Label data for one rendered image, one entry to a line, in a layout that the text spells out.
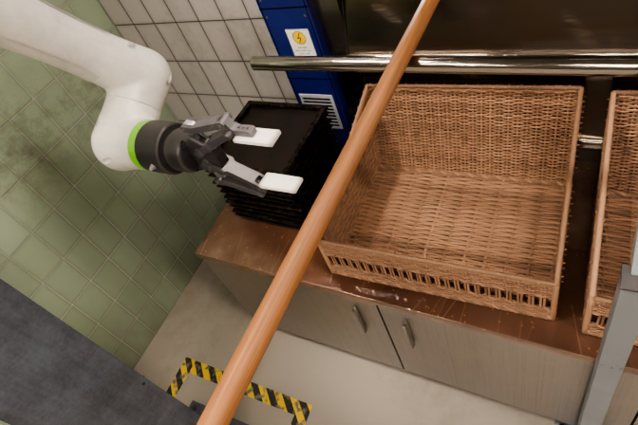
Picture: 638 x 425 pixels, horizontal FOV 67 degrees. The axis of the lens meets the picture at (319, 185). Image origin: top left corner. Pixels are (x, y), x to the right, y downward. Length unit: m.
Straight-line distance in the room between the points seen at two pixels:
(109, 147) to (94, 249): 1.05
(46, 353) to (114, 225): 0.87
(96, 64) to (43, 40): 0.09
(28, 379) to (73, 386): 0.11
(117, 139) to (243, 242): 0.70
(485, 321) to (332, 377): 0.79
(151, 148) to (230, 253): 0.71
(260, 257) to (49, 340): 0.58
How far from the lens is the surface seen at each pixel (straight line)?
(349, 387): 1.81
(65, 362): 1.22
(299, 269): 0.59
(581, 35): 1.22
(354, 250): 1.17
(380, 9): 1.31
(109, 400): 1.34
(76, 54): 0.91
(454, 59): 0.85
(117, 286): 2.05
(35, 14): 0.89
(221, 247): 1.53
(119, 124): 0.92
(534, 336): 1.19
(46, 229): 1.82
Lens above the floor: 1.66
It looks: 44 degrees down
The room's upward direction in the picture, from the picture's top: 24 degrees counter-clockwise
